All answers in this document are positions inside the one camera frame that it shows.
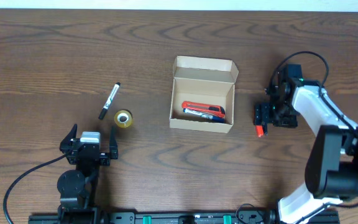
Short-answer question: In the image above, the orange utility knife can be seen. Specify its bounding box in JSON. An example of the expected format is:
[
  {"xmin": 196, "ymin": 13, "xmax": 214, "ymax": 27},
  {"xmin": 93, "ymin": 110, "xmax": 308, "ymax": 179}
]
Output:
[{"xmin": 181, "ymin": 101, "xmax": 226, "ymax": 118}]

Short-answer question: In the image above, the black and white marker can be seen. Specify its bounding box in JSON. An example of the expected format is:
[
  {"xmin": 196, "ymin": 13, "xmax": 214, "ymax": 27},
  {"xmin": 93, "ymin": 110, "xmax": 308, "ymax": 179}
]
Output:
[{"xmin": 98, "ymin": 82, "xmax": 121, "ymax": 120}]

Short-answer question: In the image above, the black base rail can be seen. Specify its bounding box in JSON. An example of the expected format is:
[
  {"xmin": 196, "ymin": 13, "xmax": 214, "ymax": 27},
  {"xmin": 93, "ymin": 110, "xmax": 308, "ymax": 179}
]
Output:
[{"xmin": 28, "ymin": 208, "xmax": 341, "ymax": 224}]

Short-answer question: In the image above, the clear yellowish tape roll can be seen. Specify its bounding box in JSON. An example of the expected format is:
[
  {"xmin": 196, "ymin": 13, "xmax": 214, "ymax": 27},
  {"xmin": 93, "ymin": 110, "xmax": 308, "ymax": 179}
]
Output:
[{"xmin": 114, "ymin": 110, "xmax": 133, "ymax": 128}]

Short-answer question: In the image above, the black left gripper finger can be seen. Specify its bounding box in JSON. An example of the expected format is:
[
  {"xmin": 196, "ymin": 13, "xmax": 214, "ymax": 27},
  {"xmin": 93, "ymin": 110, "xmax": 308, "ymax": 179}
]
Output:
[
  {"xmin": 109, "ymin": 126, "xmax": 118, "ymax": 159},
  {"xmin": 59, "ymin": 124, "xmax": 77, "ymax": 152}
]

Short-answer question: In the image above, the open brown cardboard box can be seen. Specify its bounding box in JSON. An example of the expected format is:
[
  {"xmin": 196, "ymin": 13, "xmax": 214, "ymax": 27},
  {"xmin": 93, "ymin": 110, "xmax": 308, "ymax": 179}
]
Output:
[{"xmin": 169, "ymin": 56, "xmax": 239, "ymax": 133}]

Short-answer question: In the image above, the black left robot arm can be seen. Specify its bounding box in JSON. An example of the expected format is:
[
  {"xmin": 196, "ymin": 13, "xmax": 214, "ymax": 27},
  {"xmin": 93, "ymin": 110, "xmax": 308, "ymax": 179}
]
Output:
[{"xmin": 57, "ymin": 125, "xmax": 119, "ymax": 224}]

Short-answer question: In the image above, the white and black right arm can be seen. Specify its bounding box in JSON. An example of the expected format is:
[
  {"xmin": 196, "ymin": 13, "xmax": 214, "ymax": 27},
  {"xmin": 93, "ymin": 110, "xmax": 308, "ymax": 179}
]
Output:
[{"xmin": 254, "ymin": 78, "xmax": 358, "ymax": 223}]

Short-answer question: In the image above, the blue capped marker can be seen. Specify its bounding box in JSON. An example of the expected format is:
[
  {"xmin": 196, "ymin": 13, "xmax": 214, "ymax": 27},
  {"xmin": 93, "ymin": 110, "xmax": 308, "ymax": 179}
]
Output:
[{"xmin": 183, "ymin": 108, "xmax": 224, "ymax": 123}]

